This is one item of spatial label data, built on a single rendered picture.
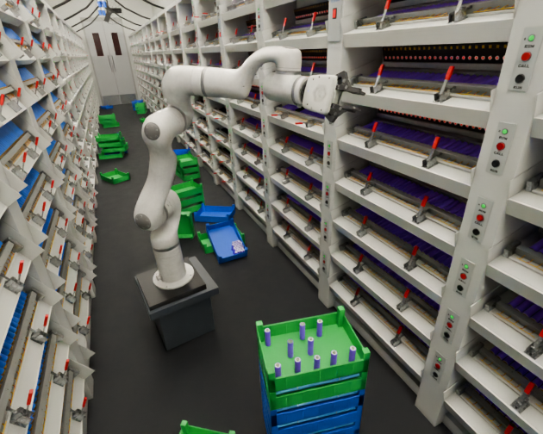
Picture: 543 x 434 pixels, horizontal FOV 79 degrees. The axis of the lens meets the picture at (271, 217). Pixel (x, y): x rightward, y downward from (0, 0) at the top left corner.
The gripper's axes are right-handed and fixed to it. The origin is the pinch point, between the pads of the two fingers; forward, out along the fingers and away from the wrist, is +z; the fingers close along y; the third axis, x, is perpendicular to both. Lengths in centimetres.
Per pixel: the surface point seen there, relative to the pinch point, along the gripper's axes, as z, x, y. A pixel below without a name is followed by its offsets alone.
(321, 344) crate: 9, 6, -74
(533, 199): 42.2, 19.3, -13.1
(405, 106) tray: 2.3, 25.3, 3.0
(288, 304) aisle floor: -40, 55, -105
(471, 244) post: 34, 24, -29
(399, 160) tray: 4.3, 29.5, -13.3
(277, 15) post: -96, 56, 40
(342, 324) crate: 10, 17, -70
